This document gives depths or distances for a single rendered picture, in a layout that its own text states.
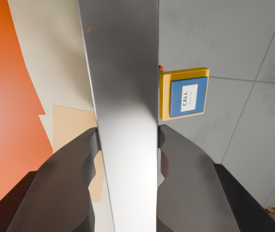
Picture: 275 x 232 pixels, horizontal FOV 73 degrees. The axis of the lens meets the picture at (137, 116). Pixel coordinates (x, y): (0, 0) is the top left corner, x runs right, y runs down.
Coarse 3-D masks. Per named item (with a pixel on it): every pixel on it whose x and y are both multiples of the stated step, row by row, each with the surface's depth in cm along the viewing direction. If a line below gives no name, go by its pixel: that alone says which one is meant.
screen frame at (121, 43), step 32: (96, 0) 8; (128, 0) 8; (96, 32) 9; (128, 32) 9; (96, 64) 10; (128, 64) 10; (96, 96) 10; (128, 96) 10; (128, 128) 11; (128, 160) 13; (128, 192) 14; (128, 224) 16
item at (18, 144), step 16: (0, 128) 15; (16, 128) 15; (32, 128) 15; (0, 144) 16; (16, 144) 16; (32, 144) 16; (48, 144) 16; (0, 160) 17; (16, 160) 17; (32, 160) 17; (0, 176) 18; (16, 176) 18; (0, 192) 19
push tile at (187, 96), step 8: (176, 80) 45; (184, 80) 45; (192, 80) 46; (200, 80) 46; (176, 88) 45; (184, 88) 46; (192, 88) 47; (200, 88) 47; (176, 96) 46; (184, 96) 47; (192, 96) 48; (200, 96) 48; (176, 104) 47; (184, 104) 48; (192, 104) 49; (200, 104) 50; (176, 112) 49; (184, 112) 49; (192, 112) 50; (200, 112) 51
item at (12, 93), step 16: (0, 0) 11; (0, 16) 12; (0, 32) 12; (0, 48) 12; (16, 48) 13; (0, 64) 13; (16, 64) 13; (0, 80) 14; (16, 80) 14; (0, 96) 14; (16, 96) 14; (32, 96) 14; (0, 112) 15; (16, 112) 15; (32, 112) 15
